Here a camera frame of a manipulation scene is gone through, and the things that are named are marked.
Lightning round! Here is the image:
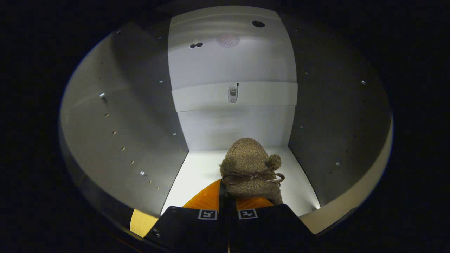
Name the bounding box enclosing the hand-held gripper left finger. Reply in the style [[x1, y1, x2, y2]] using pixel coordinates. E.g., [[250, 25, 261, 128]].
[[144, 179, 229, 253]]

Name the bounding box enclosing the brown fuzzy shoe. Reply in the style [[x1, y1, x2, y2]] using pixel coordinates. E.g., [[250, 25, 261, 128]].
[[220, 138, 285, 205]]

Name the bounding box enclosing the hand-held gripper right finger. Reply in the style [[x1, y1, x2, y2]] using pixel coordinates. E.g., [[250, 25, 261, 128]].
[[229, 197, 317, 253]]

